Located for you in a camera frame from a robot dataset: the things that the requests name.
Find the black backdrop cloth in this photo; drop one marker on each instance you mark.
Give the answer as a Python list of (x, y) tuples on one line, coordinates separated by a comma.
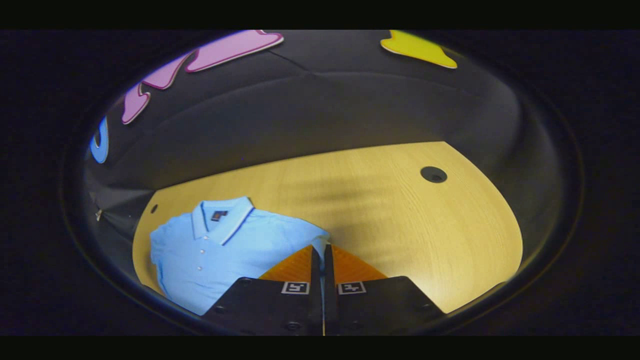
[(325, 110)]

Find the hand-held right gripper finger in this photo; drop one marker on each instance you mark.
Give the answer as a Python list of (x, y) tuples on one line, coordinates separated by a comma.
[(328, 270), (316, 270)]

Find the light blue T-shirt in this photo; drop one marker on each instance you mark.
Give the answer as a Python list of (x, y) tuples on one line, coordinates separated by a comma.
[(225, 260)]

